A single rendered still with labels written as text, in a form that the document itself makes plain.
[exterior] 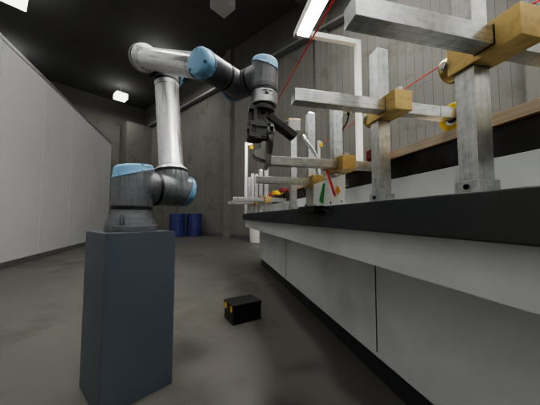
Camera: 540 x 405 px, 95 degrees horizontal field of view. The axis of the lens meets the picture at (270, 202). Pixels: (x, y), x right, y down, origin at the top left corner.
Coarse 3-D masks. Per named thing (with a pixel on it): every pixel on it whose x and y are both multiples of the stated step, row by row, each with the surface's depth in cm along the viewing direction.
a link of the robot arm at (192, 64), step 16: (144, 48) 102; (160, 48) 96; (144, 64) 104; (160, 64) 94; (176, 64) 86; (192, 64) 77; (208, 64) 75; (224, 64) 80; (208, 80) 80; (224, 80) 82
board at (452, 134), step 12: (516, 108) 54; (528, 108) 52; (492, 120) 58; (504, 120) 56; (516, 120) 54; (444, 132) 70; (456, 132) 67; (420, 144) 78; (432, 144) 74; (396, 156) 88; (288, 192) 216
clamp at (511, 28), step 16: (512, 16) 36; (528, 16) 36; (496, 32) 38; (512, 32) 36; (528, 32) 36; (496, 48) 39; (512, 48) 38; (448, 64) 46; (464, 64) 43; (480, 64) 42; (496, 64) 42; (448, 80) 48
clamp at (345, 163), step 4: (340, 156) 85; (344, 156) 84; (348, 156) 84; (352, 156) 84; (340, 160) 85; (344, 160) 84; (348, 160) 84; (352, 160) 84; (340, 164) 85; (344, 164) 84; (348, 164) 84; (352, 164) 84; (340, 168) 85; (344, 168) 83; (348, 168) 84; (352, 168) 84; (332, 172) 91; (336, 172) 90; (340, 172) 90; (344, 172) 90
